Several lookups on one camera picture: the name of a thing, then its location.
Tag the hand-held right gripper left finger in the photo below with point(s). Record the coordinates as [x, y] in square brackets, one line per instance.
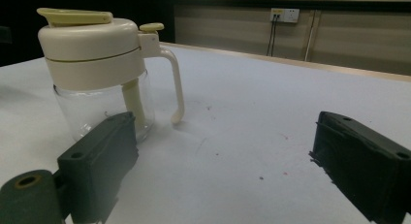
[97, 166]

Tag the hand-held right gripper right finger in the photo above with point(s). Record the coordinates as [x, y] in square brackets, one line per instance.
[365, 166]

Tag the glass jar with cream lid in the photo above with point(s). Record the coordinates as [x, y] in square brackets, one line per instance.
[93, 56]

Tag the white table mat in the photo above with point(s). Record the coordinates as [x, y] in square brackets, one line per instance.
[242, 104]

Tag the white wall conduit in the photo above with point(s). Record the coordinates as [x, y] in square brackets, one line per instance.
[310, 36]

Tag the white wall socket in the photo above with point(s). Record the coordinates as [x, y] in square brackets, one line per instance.
[289, 15]

